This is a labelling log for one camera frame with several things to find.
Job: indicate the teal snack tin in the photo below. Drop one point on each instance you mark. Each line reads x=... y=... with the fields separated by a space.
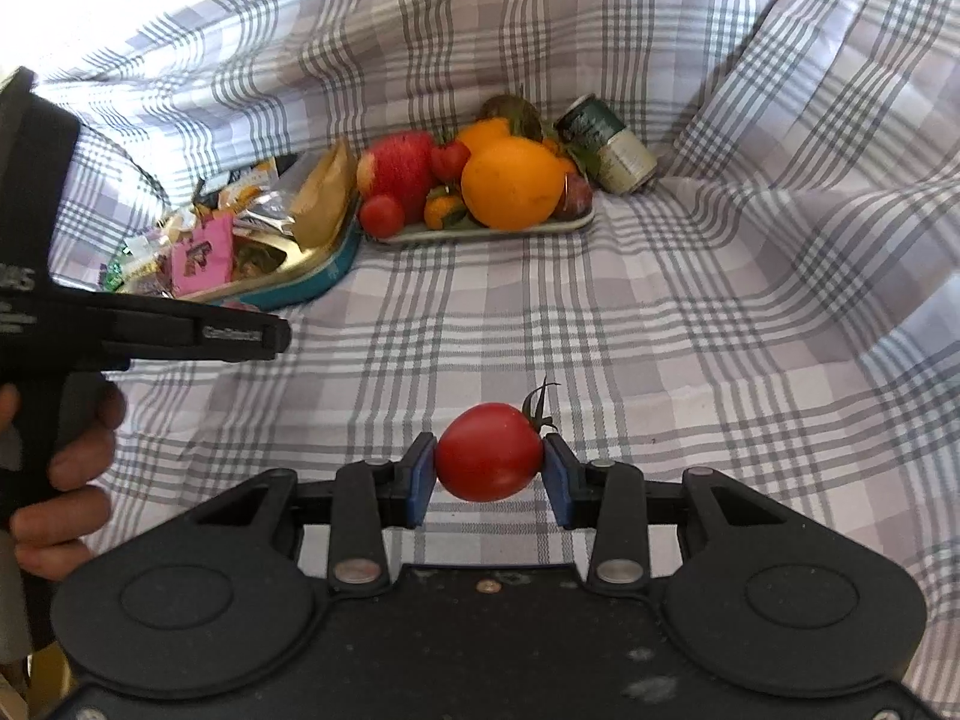
x=315 y=277

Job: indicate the pink snack packet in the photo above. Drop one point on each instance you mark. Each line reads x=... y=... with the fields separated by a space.
x=201 y=255

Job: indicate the white fruit plate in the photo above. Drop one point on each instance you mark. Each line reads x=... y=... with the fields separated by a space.
x=525 y=231

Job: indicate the small mandarin with leaf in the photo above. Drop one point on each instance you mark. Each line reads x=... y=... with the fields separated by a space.
x=442 y=210

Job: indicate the red and yellow apple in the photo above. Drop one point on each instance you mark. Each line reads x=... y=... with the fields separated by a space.
x=397 y=172

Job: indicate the kiwi with leaves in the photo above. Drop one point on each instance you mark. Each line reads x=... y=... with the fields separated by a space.
x=517 y=114

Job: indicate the small dark plum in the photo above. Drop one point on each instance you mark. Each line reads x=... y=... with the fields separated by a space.
x=576 y=196

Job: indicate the person's left hand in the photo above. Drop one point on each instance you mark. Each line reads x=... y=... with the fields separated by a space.
x=82 y=465

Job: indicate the small red tomato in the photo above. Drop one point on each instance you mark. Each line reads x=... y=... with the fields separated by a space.
x=450 y=159
x=382 y=216

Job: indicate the medium orange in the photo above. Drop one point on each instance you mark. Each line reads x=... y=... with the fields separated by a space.
x=484 y=133

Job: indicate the red tomato with stem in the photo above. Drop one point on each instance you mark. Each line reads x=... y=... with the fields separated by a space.
x=487 y=454

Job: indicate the grey plaid blanket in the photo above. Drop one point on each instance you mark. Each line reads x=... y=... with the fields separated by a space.
x=712 y=352

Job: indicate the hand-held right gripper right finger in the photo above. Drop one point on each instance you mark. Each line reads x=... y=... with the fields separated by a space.
x=559 y=480

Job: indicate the green candy wrapper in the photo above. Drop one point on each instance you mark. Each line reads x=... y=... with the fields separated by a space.
x=116 y=275

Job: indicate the silver foil packet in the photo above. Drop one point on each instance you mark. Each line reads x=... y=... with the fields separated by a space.
x=262 y=217

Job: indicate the brown paper packet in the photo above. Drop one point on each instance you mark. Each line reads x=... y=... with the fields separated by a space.
x=322 y=195

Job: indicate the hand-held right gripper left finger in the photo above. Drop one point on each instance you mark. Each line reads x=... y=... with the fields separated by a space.
x=420 y=480

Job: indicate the green and white drink can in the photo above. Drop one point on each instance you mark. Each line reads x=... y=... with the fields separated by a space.
x=611 y=146

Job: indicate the pile of candy wrappers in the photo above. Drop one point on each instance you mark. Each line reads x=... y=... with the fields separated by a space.
x=150 y=247

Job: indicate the large orange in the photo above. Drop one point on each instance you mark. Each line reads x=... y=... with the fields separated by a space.
x=510 y=184

